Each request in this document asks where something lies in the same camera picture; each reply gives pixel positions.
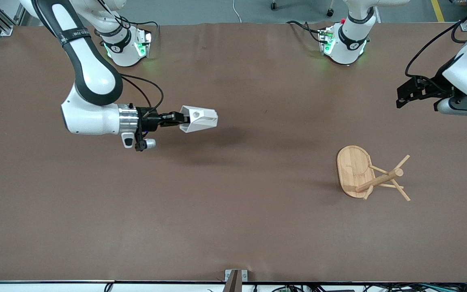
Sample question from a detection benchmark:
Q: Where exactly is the white faceted cup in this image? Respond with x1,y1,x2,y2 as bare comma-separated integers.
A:
179,105,219,133

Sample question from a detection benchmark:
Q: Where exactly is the wooden cup rack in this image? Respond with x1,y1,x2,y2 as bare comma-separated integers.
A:
336,145,411,202

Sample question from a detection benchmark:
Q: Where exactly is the brown table cover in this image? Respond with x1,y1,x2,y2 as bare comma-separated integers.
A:
0,22,467,283

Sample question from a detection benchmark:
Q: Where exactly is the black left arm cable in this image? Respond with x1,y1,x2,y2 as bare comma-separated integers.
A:
404,0,467,88

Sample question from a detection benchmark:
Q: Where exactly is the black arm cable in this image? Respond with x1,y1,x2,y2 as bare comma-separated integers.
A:
119,74,165,119
404,0,467,88

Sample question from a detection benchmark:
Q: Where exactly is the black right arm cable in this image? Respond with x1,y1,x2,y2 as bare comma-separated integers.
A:
119,74,165,119

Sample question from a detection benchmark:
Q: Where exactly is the black right base cable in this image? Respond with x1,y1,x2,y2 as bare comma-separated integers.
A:
127,19,160,42

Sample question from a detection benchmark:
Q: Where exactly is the black base cable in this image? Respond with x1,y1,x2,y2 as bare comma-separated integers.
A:
127,19,160,42
286,20,324,43

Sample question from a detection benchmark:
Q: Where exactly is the black left base cable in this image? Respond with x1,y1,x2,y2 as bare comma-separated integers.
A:
286,20,324,43

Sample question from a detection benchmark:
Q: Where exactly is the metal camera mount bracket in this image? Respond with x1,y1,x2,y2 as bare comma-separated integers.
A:
222,269,248,292

